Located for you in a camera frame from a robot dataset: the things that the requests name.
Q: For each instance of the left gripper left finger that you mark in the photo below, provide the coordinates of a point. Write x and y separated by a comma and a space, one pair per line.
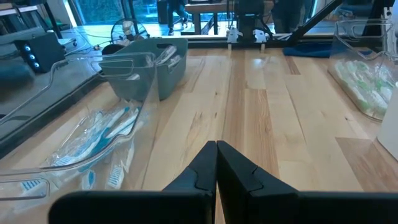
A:
140, 208

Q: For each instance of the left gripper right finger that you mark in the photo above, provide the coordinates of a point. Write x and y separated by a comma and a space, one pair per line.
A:
311, 208

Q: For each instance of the blue toothbrush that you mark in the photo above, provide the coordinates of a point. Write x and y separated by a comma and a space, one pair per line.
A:
115, 177
124, 124
29, 185
102, 137
90, 179

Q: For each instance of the green toothbrush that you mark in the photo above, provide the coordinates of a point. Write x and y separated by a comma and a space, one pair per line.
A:
362, 67
351, 87
377, 99

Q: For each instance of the purple toothbrush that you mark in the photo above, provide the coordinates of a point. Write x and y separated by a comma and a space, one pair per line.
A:
174, 60
166, 54
133, 76

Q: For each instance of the pale toothbrush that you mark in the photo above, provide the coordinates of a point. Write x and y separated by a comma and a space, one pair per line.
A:
387, 91

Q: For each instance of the clear plastic bin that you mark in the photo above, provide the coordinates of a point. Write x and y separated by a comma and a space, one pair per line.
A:
357, 46
77, 68

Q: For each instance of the teal plastic bin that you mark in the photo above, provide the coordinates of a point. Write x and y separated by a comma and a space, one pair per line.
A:
174, 77

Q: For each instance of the blue cloth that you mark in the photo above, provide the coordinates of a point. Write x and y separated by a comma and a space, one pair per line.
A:
308, 49

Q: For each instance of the black floor fan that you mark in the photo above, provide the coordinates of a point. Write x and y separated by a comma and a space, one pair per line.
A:
129, 31

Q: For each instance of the black computer tower blue lights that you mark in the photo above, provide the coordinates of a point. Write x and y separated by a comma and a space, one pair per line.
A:
40, 51

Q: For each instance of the person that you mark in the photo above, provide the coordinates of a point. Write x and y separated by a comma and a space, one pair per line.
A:
177, 12
289, 14

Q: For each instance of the wooden workbench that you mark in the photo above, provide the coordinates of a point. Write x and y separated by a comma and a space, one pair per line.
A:
211, 7

